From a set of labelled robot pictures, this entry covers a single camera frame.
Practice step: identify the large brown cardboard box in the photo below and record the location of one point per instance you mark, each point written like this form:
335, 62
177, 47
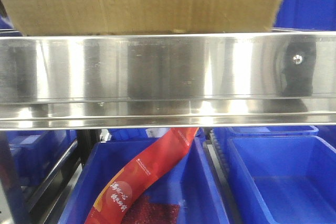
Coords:
128, 17

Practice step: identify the blue plastic bin centre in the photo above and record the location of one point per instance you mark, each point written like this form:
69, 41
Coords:
189, 185

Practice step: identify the blue plastic bin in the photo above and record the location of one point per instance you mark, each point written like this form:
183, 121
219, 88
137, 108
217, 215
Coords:
36, 152
283, 179
189, 185

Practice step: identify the blue bin rear right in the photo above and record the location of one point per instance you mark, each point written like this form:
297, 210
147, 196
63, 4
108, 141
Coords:
222, 134

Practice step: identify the red snack packet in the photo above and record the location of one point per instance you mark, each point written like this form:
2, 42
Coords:
133, 179

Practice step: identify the blue plastic bin right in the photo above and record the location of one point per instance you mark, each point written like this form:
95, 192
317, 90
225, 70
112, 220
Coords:
283, 179

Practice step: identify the blue plastic bin left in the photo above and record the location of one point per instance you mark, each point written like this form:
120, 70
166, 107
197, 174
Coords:
36, 152

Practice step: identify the blue bin upper right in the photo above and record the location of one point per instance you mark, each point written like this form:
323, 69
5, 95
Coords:
307, 14

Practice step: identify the stainless steel shelf rail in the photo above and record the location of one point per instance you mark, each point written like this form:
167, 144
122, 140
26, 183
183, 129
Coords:
90, 82

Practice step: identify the silver screw on rail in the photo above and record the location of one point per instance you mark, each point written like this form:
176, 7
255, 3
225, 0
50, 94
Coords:
297, 59

